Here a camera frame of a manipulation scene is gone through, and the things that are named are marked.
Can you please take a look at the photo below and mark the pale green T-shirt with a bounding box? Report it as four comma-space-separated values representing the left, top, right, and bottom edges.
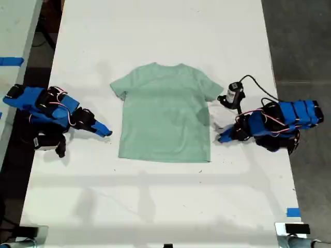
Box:
109, 61, 225, 164

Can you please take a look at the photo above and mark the long blue tape strip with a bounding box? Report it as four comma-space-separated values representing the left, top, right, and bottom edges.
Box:
0, 56, 25, 67

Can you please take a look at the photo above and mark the pale side table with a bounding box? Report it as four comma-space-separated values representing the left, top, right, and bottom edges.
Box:
0, 0, 43, 162

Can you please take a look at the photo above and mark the silver metal plate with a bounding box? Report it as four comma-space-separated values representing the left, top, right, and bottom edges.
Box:
274, 222, 312, 248

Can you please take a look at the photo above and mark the small black box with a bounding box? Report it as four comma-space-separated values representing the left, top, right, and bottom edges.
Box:
284, 224, 311, 235

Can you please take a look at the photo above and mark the black camera box white label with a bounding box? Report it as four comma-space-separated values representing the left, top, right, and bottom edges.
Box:
217, 82, 246, 109
33, 132, 58, 151

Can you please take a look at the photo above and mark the black camera cable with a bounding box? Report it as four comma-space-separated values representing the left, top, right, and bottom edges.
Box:
239, 74, 279, 102

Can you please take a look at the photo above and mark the black floor cable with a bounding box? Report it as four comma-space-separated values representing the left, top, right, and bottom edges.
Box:
31, 23, 57, 49

